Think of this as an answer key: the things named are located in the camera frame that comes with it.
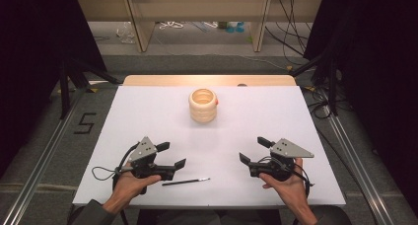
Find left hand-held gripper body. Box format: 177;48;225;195
127;136;175;182

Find cream ribbed holder cup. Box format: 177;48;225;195
187;88;219;124

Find thin black brush pen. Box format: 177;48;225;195
161;177;212;188

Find white table mat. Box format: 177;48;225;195
72;85;347;207

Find aluminium floor rail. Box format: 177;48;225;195
322;105;397;225
1;95;85;225

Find clear plastic bag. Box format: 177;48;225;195
115;21;137;45

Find black floor cable bundle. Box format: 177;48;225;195
301;84;333;120

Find black hanging cables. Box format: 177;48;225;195
263;0;314;67

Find blue plastic cups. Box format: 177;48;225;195
225;21;246;35

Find dark curtain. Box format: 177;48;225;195
303;0;418;216
0;0;107;174

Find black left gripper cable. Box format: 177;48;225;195
91;141;140;195

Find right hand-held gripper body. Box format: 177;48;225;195
248;137;315;183

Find white coiled cable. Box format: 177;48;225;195
158;20;185;31

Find person's dark lap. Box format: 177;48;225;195
136;208;283;225

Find person's right hand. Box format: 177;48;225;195
258;157;313;216

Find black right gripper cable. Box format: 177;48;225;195
293;163;315;200

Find black metal stand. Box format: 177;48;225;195
288;52;340;116
58;57;122;120

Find person's left hand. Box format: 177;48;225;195
109;162;163;208

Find light wooden desk frame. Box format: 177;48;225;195
75;0;325;53

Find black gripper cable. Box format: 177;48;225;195
293;163;315;200
91;141;140;195

